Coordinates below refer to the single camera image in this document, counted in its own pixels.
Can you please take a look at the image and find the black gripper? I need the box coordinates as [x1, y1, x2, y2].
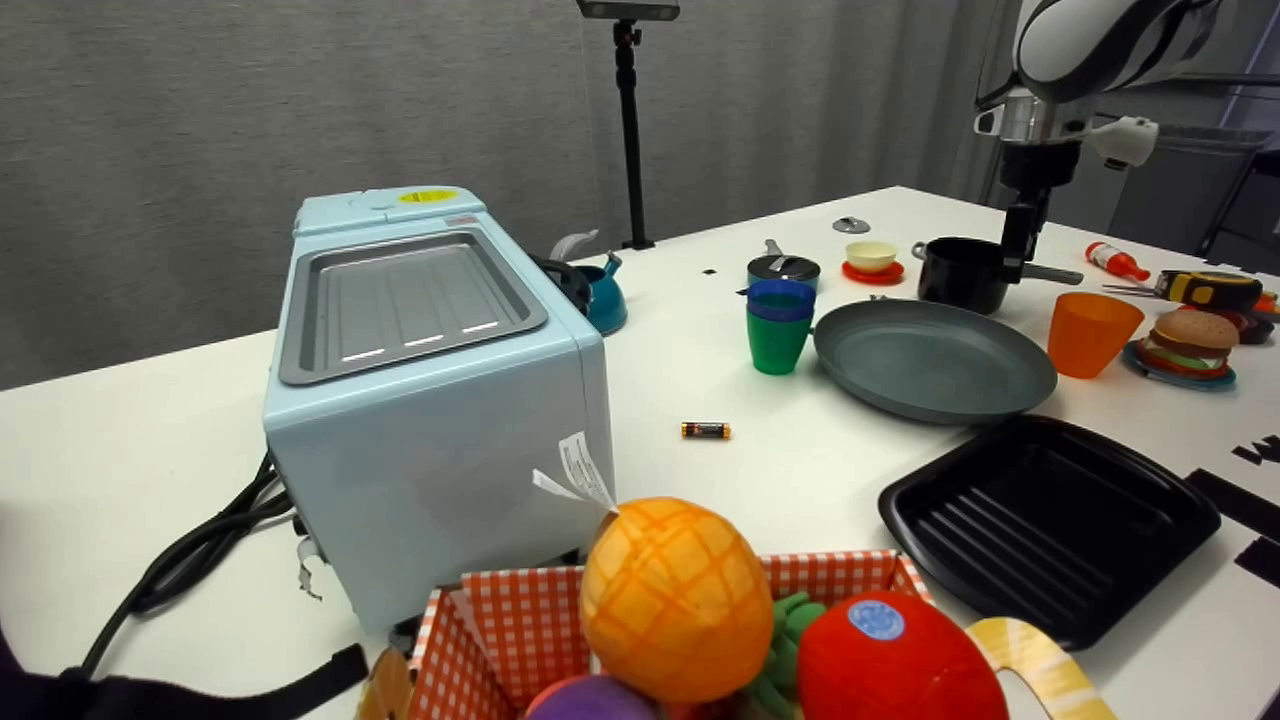
[995, 139, 1084, 287]

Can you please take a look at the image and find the black pot grey handle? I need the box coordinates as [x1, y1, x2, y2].
[910, 237, 1087, 314]

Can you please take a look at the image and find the grey round plate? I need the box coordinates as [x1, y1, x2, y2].
[813, 297, 1059, 432]

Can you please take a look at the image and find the red white toy bottle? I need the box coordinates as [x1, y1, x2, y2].
[1079, 237, 1152, 287]

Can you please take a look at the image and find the grey storage bin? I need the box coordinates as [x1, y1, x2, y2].
[1079, 132, 1261, 261]

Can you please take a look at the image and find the cream plastic bowl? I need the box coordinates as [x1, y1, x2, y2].
[842, 237, 898, 276]

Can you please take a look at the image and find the yellow black tool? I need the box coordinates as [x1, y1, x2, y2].
[1154, 268, 1262, 319]

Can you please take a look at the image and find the toy burger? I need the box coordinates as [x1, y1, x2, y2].
[1136, 305, 1243, 381]

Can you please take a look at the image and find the teal toy dish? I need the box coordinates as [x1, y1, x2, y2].
[1118, 336, 1238, 397]

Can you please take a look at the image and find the blue plastic cup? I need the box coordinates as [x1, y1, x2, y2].
[741, 276, 818, 327]

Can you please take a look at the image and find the green plastic cup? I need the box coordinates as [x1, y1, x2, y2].
[744, 310, 816, 381]

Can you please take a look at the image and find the black ridged grill tray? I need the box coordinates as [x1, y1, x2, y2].
[876, 410, 1223, 652]

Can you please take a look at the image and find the teal toy kettle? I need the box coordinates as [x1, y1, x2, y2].
[536, 226, 632, 340]

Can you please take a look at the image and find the yellow striped plush slice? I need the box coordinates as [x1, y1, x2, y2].
[966, 613, 1114, 720]

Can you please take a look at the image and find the red plush apple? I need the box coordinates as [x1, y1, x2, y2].
[796, 587, 1010, 720]

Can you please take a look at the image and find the green plush vegetable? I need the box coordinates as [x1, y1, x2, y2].
[735, 592, 831, 720]

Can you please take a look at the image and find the orange plush fruit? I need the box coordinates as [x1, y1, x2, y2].
[574, 494, 781, 709]

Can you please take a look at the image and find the light blue toaster oven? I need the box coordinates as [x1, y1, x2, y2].
[258, 179, 619, 644]

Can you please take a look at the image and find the purple plush fruit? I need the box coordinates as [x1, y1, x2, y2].
[519, 671, 658, 720]

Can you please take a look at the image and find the red checkered fruit basket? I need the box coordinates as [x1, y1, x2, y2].
[403, 547, 934, 720]

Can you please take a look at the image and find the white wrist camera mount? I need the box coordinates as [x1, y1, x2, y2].
[1084, 112, 1161, 171]

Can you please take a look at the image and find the black camera tripod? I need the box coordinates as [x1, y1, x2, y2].
[608, 13, 658, 252]

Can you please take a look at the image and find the black stereo camera bar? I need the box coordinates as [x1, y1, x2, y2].
[572, 0, 683, 23]

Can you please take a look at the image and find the grey wall curtain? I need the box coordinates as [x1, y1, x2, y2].
[0, 0, 1015, 393]

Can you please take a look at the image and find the black power cable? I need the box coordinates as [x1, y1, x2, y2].
[76, 450, 294, 675]

